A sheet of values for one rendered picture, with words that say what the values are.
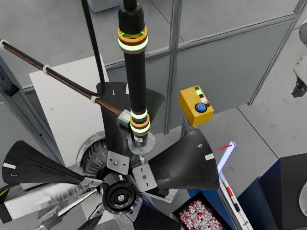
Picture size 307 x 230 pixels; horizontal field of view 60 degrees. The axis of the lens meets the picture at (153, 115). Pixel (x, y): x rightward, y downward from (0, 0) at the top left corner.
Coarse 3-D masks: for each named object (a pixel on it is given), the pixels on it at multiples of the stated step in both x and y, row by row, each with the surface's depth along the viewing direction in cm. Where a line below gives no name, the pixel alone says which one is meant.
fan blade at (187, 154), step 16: (176, 144) 96; (192, 144) 96; (208, 144) 96; (160, 160) 94; (176, 160) 93; (192, 160) 94; (208, 160) 94; (160, 176) 91; (176, 176) 91; (192, 176) 92; (208, 176) 93
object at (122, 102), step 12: (108, 84) 84; (120, 84) 82; (108, 96) 84; (120, 96) 83; (156, 96) 80; (120, 108) 83; (156, 108) 80; (108, 120) 86; (108, 132) 87; (120, 132) 84; (108, 144) 88; (120, 144) 85
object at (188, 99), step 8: (192, 88) 126; (200, 88) 126; (184, 96) 123; (192, 96) 123; (184, 104) 125; (192, 104) 121; (192, 112) 119; (200, 112) 118; (208, 112) 119; (192, 120) 121; (200, 120) 122; (208, 120) 126
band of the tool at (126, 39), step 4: (144, 28) 40; (120, 32) 40; (140, 32) 41; (144, 32) 40; (120, 36) 38; (124, 36) 41; (128, 36) 42; (132, 36) 42; (136, 36) 42; (140, 36) 42; (144, 36) 38; (124, 40) 38; (128, 40) 37; (132, 40) 37; (136, 40) 37; (140, 40) 38; (124, 44) 38; (140, 44) 38; (124, 48) 39; (140, 48) 39
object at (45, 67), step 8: (88, 8) 41; (88, 16) 42; (88, 24) 43; (0, 40) 74; (96, 48) 47; (24, 56) 71; (96, 56) 49; (40, 64) 70; (56, 72) 68; (64, 80) 67; (104, 80) 56; (80, 88) 65; (104, 88) 58; (96, 96) 63
